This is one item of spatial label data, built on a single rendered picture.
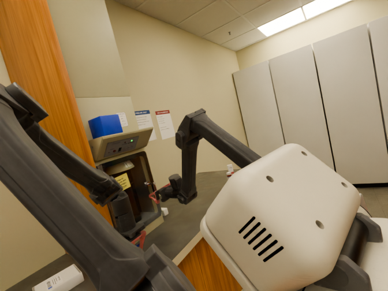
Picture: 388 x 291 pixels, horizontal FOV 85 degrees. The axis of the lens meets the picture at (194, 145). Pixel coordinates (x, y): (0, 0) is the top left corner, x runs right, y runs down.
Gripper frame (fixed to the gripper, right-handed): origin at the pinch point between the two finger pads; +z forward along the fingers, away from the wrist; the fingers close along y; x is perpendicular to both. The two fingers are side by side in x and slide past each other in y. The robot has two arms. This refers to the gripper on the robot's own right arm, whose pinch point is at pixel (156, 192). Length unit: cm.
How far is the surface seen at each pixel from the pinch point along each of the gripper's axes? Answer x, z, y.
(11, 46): -88, 35, 34
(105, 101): -54, 7, 11
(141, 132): -34.6, -4.0, 3.1
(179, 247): 19.9, -22.9, 15.4
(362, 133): 33, -117, -284
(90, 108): -51, 7, 20
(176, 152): -7, 49, -84
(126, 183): -10.6, 4.8, 13.7
